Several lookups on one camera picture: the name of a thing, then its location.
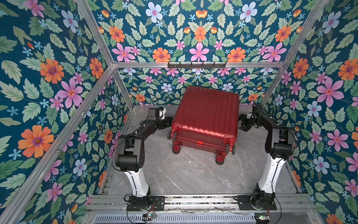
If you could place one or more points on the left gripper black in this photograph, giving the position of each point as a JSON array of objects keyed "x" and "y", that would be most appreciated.
[{"x": 168, "y": 122}]

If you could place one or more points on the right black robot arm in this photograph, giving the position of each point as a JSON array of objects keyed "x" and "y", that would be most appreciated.
[{"x": 279, "y": 146}]

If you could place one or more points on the aluminium cage frame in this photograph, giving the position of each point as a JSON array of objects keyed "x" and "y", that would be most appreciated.
[{"x": 63, "y": 105}]

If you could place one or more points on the white slotted cable duct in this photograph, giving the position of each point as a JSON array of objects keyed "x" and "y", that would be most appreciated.
[{"x": 176, "y": 218}]

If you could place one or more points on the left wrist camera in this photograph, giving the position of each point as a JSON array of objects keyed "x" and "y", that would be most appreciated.
[{"x": 155, "y": 114}]

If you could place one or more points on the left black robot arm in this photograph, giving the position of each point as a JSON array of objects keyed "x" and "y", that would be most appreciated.
[{"x": 129, "y": 153}]

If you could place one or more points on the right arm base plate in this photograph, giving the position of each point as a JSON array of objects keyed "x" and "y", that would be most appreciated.
[{"x": 257, "y": 202}]

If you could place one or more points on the red hard-shell suitcase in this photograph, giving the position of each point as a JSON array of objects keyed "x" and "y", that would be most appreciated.
[{"x": 206, "y": 120}]

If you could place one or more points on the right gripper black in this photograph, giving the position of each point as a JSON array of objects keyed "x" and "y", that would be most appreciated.
[{"x": 242, "y": 117}]

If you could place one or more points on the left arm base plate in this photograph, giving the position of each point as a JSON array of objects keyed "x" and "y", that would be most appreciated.
[{"x": 145, "y": 203}]

